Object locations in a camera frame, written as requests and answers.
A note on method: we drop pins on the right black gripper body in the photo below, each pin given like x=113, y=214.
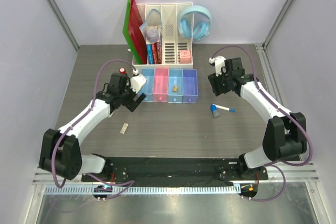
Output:
x=222, y=82

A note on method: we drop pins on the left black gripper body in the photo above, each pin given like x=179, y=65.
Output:
x=128, y=95

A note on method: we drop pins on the light blue drawer bin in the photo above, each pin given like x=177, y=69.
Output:
x=147, y=89

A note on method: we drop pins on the pink drawer bin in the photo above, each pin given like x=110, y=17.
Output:
x=161, y=84

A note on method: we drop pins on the blue white marker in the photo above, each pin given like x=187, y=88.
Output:
x=224, y=108

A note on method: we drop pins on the beige long eraser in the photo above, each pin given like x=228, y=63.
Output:
x=124, y=128

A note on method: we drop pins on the purple drawer bin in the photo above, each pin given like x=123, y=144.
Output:
x=190, y=86

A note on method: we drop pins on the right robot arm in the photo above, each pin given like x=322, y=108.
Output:
x=284, y=135

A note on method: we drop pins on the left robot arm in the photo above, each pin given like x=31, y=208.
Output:
x=60, y=151

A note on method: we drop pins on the red black stamp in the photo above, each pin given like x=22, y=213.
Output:
x=123, y=72

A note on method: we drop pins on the blue grey glue stick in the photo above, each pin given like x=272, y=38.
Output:
x=214, y=111

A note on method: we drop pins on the pink cube box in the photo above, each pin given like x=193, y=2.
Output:
x=185, y=56

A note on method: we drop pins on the white file organizer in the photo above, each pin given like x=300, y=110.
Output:
x=172, y=41

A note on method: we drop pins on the light blue headphones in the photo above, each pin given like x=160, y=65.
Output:
x=187, y=27

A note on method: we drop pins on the clear zip pouch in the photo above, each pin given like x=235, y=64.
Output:
x=151, y=28

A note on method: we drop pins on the green red folder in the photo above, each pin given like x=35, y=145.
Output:
x=132, y=33

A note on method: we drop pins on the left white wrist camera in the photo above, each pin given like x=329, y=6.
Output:
x=137, y=82

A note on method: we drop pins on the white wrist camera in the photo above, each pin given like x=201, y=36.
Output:
x=219, y=63
x=137, y=82

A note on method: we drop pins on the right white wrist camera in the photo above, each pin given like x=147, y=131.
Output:
x=219, y=63

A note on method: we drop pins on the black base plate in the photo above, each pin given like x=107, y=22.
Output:
x=183, y=170

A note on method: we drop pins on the white slotted cable duct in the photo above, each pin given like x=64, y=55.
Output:
x=94, y=189

